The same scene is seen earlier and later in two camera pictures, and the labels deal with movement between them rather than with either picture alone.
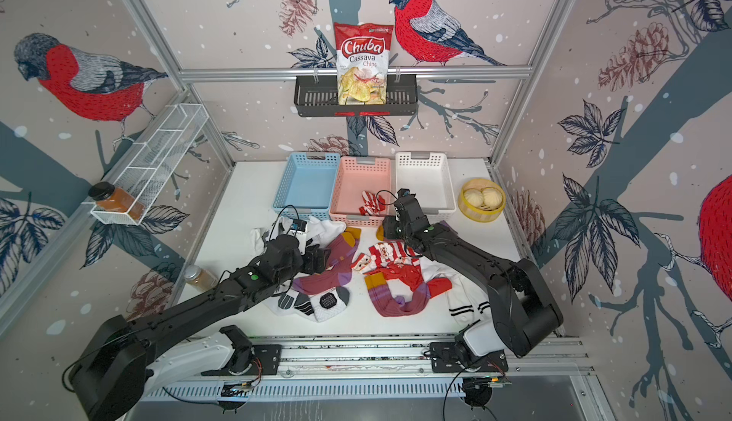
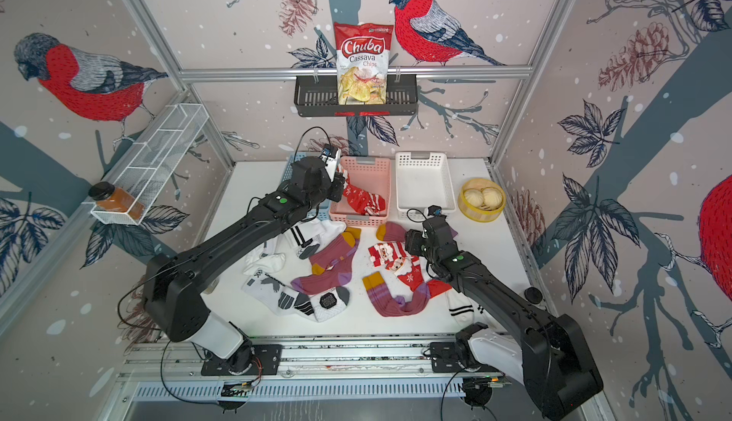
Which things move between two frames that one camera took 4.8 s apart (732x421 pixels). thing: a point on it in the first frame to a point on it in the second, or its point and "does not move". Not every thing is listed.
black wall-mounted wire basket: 316,95 does not move
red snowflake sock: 411,275 to 355,196
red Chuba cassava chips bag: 363,52 does not move
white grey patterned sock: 315,307 does not move
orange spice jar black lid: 110,197 does not move
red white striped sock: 373,204 does not move
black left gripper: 323,260 to 338,183
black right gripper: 390,222 to 413,240
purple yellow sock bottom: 387,305 does not move
